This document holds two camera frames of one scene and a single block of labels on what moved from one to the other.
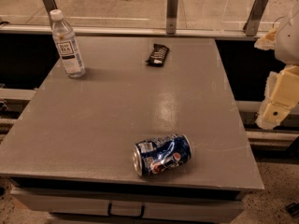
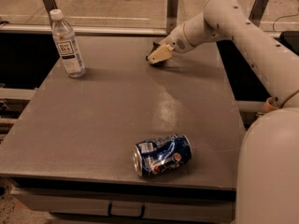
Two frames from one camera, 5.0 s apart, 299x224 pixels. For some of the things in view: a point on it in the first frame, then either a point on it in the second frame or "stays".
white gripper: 290,42 -> 175,41
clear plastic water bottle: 68,45 stays
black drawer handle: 109,214 stays
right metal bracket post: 251,23 stays
